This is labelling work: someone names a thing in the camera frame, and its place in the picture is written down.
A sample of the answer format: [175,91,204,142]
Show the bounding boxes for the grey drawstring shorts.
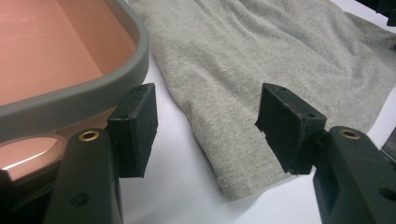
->
[129,0,396,202]

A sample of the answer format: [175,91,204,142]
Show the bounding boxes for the pink basket with grey rim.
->
[0,0,150,181]

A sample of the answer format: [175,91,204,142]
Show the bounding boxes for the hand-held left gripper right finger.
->
[255,82,396,224]

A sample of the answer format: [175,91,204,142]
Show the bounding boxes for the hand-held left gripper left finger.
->
[43,82,159,224]

